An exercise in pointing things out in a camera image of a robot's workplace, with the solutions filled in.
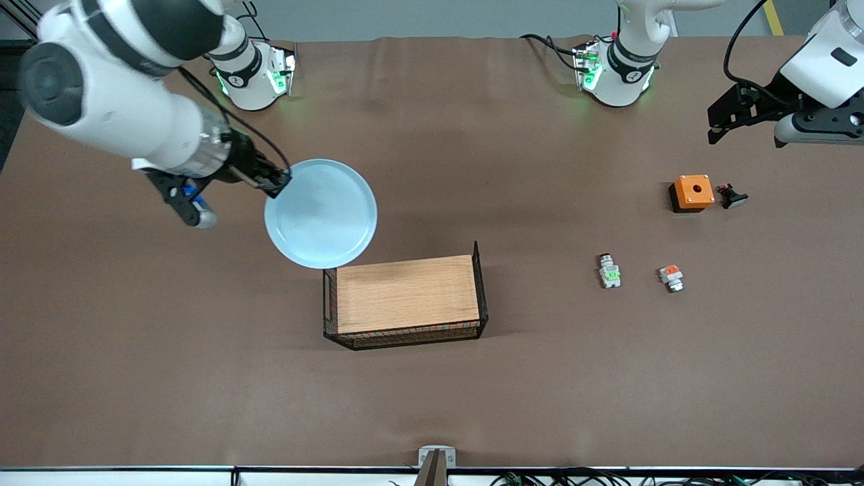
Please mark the aluminium frame profile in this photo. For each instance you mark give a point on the aluminium frame profile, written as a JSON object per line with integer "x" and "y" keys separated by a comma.
{"x": 20, "y": 19}

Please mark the yellow floor tape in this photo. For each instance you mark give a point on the yellow floor tape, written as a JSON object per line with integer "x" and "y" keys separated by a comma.
{"x": 775, "y": 20}

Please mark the brown table cover sheet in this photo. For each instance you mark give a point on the brown table cover sheet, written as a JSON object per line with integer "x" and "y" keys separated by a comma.
{"x": 202, "y": 371}

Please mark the white table edge rail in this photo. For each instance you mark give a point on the white table edge rail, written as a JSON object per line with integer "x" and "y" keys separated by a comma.
{"x": 135, "y": 478}

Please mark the grey metal bracket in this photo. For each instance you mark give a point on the grey metal bracket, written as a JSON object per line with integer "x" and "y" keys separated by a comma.
{"x": 424, "y": 452}

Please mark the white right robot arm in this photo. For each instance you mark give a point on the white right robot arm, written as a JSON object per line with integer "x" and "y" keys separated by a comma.
{"x": 101, "y": 101}

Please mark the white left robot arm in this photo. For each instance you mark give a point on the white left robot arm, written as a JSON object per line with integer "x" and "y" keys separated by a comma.
{"x": 628, "y": 74}

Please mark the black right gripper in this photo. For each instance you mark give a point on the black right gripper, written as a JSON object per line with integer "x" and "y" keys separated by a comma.
{"x": 244, "y": 159}

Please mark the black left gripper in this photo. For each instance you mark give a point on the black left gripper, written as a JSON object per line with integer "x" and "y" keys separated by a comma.
{"x": 773, "y": 91}

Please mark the orange button enclosure box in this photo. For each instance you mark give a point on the orange button enclosure box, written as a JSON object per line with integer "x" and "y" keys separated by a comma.
{"x": 693, "y": 191}

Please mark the black square push button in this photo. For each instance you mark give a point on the black square push button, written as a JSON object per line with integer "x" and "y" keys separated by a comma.
{"x": 732, "y": 198}

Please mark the dark camera pole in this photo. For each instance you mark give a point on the dark camera pole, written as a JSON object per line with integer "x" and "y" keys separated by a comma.
{"x": 432, "y": 472}

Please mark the white button orange label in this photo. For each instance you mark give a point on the white button orange label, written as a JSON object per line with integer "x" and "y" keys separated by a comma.
{"x": 671, "y": 277}

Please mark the light blue round plate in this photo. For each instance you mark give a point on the light blue round plate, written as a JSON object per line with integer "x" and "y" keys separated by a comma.
{"x": 324, "y": 216}

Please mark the green grey contact block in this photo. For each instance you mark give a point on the green grey contact block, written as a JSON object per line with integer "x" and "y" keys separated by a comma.
{"x": 611, "y": 275}

